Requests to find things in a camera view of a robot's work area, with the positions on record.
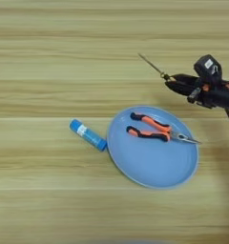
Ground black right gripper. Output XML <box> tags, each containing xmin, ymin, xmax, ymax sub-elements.
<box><xmin>164</xmin><ymin>73</ymin><xmax>229</xmax><ymax>112</ymax></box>

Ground yellow handled screwdriver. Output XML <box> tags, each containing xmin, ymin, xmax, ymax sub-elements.
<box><xmin>137</xmin><ymin>52</ymin><xmax>177</xmax><ymax>82</ymax></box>

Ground orange and black pliers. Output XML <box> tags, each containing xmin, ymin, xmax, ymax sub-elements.
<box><xmin>126</xmin><ymin>112</ymin><xmax>202</xmax><ymax>146</ymax></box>

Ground black box with white label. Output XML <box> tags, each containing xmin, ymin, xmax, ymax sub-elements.
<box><xmin>193</xmin><ymin>54</ymin><xmax>223</xmax><ymax>85</ymax></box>

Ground round blue plate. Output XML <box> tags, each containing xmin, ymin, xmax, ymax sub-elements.
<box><xmin>106</xmin><ymin>105</ymin><xmax>200</xmax><ymax>191</ymax></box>

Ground blue glue stick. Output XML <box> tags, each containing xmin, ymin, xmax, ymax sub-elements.
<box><xmin>69</xmin><ymin>118</ymin><xmax>108</xmax><ymax>153</ymax></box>

